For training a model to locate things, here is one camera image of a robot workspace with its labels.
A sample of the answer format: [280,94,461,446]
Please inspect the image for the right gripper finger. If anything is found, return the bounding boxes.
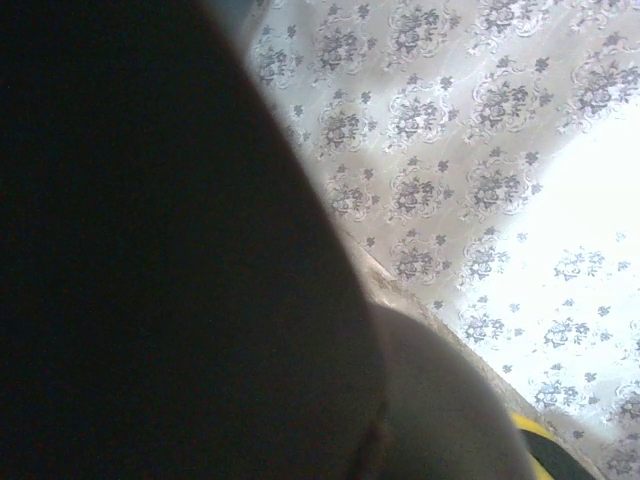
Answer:
[509,412,596,480]

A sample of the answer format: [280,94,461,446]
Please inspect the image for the black brush with cartoon face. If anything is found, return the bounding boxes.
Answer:
[0,0,536,480]

